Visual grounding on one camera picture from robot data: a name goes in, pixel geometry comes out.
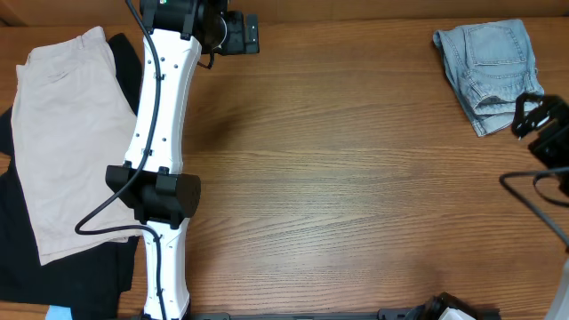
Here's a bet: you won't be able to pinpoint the beige shorts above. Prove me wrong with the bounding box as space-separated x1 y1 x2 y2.
12 27 137 265

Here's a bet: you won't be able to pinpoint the black garment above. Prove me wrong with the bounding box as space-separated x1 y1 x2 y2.
1 35 141 319

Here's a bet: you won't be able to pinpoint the light blue cloth piece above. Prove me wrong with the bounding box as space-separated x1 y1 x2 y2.
45 306 73 320

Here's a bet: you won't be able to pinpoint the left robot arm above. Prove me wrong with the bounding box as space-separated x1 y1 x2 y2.
106 0 260 319

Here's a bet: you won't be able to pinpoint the light blue denim shorts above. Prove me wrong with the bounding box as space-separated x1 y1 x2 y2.
433 20 544 137

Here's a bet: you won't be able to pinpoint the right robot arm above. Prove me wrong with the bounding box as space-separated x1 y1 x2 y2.
511 92 568 320

